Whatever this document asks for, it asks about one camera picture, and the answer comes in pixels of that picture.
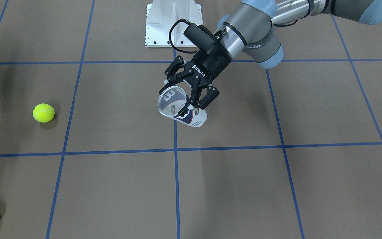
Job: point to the white blue tennis ball can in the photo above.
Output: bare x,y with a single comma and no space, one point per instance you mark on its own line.
174,103

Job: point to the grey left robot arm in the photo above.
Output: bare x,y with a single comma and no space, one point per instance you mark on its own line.
250,28

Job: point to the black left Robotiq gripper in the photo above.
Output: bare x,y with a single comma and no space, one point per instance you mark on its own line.
212,65

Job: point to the yellow tennis ball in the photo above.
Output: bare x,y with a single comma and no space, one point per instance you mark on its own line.
43,113

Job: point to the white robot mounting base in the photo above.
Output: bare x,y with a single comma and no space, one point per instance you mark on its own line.
161,16

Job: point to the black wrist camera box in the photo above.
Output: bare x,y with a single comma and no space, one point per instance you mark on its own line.
202,38

